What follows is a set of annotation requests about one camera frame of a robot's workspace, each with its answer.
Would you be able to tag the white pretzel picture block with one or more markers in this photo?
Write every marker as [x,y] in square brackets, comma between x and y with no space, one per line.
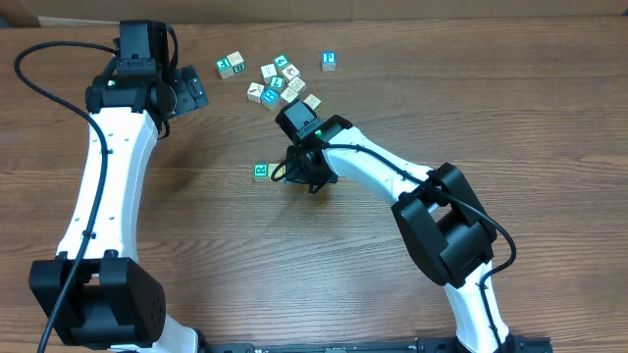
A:
[298,85]

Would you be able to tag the white pineapple wooden block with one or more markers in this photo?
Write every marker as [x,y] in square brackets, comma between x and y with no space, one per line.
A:
[313,102]

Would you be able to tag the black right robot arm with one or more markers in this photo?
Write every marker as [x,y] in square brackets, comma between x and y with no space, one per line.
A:
[446,231]

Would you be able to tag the green R wooden block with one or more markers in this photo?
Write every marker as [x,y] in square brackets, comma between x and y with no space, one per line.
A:
[261,172]

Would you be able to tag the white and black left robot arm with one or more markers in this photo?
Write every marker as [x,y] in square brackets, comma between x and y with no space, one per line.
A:
[94,292]

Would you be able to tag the blue H wooden block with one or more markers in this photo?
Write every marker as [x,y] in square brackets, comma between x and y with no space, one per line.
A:
[270,99]

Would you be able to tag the green L wooden block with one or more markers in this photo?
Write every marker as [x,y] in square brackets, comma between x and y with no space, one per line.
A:
[277,83]

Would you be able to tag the yellow G wooden block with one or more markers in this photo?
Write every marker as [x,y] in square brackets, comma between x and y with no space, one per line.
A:
[277,172]

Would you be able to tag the blue P wooden block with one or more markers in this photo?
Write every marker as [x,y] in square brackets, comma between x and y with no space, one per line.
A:
[328,61]

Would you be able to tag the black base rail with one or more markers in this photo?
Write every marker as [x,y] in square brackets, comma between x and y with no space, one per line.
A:
[513,344]

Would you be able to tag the white block with 2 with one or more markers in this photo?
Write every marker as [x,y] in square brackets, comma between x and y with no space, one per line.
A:
[237,62]

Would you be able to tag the white hammer picture block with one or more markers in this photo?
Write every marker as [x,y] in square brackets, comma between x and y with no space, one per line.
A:
[255,92]

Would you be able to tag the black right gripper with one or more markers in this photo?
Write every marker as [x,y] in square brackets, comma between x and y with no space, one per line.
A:
[298,176]

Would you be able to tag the green letter wooden block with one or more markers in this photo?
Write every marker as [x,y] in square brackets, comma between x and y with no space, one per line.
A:
[224,68]

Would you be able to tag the white acorn picture block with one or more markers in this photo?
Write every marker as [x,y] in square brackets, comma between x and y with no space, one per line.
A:
[290,72]

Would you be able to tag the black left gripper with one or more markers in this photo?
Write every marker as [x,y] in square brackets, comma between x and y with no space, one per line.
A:
[187,89]

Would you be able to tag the green top wooden block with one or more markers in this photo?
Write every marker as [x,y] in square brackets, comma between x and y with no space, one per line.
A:
[280,62]

